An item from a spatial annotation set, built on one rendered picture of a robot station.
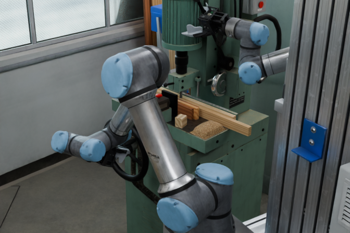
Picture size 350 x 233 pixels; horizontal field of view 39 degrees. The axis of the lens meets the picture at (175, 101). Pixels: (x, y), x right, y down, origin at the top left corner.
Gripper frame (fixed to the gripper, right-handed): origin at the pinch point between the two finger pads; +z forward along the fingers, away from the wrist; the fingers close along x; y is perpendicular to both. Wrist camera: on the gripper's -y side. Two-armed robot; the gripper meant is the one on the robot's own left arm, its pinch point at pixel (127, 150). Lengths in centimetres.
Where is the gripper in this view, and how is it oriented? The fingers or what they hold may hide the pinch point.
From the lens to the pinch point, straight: 196.9
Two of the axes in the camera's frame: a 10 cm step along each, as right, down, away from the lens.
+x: 7.1, 2.9, -6.4
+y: -3.6, 9.3, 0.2
